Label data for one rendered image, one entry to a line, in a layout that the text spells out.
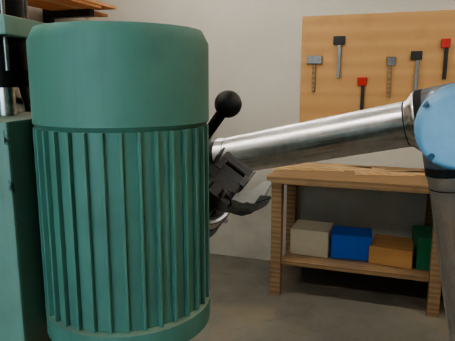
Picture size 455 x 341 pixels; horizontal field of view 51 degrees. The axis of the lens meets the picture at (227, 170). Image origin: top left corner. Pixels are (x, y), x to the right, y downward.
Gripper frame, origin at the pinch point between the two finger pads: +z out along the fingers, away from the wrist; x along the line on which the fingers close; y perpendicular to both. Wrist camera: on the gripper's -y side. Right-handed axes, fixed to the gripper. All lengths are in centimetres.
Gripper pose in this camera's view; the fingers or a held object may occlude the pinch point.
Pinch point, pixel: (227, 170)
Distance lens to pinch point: 69.7
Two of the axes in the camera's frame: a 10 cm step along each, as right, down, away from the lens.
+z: 2.3, -3.6, -9.1
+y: 5.7, -7.0, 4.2
